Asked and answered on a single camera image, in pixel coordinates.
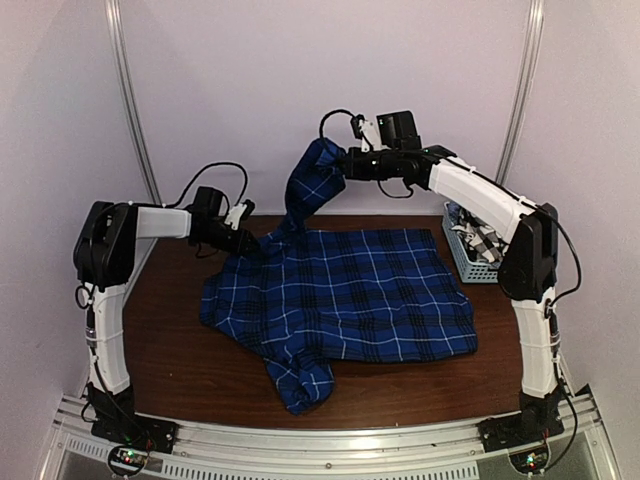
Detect light blue checked shirt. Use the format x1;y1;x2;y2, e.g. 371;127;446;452
446;201;466;225

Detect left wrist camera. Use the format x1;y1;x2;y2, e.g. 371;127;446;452
224;199;255;230

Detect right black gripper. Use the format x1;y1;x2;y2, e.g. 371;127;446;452
339;146;402;180

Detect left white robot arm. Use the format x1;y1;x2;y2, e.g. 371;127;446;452
73;187;259;399

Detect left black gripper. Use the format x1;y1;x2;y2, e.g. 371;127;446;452
198;222;260;256

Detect black white checked shirt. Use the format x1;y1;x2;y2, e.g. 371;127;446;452
451;209;508;264

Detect black cable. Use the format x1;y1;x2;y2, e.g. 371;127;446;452
318;108;359;146
172;160;250;211

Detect right black cable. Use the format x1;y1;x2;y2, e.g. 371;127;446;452
318;108;359;146

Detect right circuit board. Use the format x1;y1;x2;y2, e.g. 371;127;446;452
509;447;550;475

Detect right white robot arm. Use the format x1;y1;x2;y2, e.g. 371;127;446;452
339;111;559;399

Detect circuit board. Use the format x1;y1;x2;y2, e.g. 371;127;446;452
107;445;149;476
509;447;550;475

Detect left black cable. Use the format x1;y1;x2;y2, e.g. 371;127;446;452
172;160;250;211

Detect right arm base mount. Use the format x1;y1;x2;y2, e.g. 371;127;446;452
477;386;564;452

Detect aluminium frame post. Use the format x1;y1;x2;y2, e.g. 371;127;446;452
495;0;545;186
104;0;163;205

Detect blue plaid long sleeve shirt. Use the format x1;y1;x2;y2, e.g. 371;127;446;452
199;139;478;415

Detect front aluminium rail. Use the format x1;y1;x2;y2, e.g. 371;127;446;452
47;394;609;480

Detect right aluminium frame post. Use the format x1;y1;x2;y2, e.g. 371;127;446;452
495;0;545;186

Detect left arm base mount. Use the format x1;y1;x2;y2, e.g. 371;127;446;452
88;383;178;454

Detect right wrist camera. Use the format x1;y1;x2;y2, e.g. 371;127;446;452
350;114;381;153

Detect light blue perforated basket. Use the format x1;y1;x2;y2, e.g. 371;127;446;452
442;202;501;284

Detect left circuit board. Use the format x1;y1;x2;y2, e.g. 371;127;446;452
107;445;149;476

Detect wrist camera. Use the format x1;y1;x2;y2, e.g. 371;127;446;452
350;114;381;153
224;199;255;230

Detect left aluminium frame post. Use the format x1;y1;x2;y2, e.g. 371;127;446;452
104;0;163;205

